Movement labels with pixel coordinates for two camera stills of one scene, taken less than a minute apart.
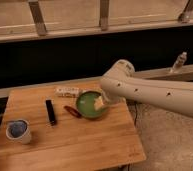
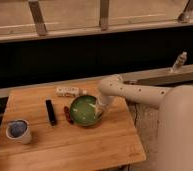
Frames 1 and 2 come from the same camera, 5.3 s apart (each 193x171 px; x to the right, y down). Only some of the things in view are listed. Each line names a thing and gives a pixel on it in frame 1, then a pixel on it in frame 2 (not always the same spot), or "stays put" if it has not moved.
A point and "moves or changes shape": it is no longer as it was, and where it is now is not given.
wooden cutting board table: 42,129 stays put
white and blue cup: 18,130 stays put
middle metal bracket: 104,14 stays put
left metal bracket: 38,17 stays put
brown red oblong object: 73,111 to 67,112
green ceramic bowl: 85,104 moves or changes shape
